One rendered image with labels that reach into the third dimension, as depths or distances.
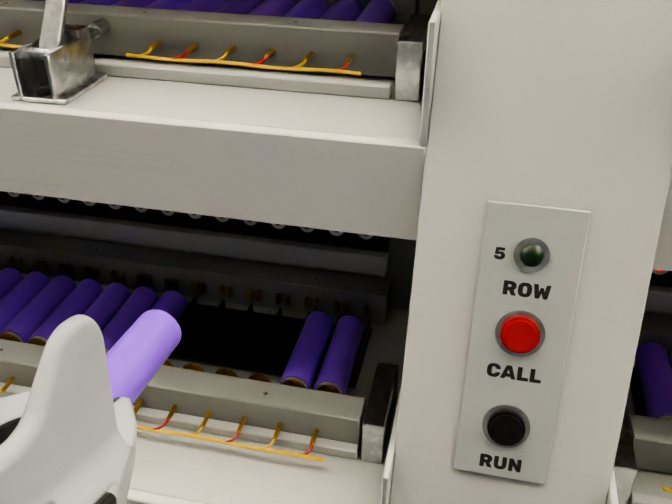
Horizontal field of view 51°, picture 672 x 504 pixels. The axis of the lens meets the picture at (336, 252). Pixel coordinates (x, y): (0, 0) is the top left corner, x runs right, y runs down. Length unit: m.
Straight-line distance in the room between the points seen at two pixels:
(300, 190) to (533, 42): 0.11
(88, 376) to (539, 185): 0.19
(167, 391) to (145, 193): 0.12
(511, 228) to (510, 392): 0.07
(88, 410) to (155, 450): 0.22
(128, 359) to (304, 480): 0.16
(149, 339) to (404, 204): 0.12
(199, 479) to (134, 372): 0.15
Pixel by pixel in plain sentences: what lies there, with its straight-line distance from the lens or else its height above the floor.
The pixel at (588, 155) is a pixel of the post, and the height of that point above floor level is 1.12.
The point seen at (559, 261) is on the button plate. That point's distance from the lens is 0.30.
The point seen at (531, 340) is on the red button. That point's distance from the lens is 0.30.
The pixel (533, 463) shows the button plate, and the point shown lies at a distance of 0.33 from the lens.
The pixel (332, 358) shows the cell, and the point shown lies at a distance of 0.43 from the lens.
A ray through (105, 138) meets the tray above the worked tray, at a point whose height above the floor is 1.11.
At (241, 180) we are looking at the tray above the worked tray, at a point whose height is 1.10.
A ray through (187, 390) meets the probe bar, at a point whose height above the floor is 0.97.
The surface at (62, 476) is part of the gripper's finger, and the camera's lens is 0.19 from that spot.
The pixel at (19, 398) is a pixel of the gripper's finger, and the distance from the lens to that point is 0.25.
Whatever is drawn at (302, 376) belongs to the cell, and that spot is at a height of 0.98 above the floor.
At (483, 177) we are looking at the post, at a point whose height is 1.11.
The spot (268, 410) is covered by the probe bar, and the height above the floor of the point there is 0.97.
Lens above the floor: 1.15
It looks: 15 degrees down
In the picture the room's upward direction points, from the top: 4 degrees clockwise
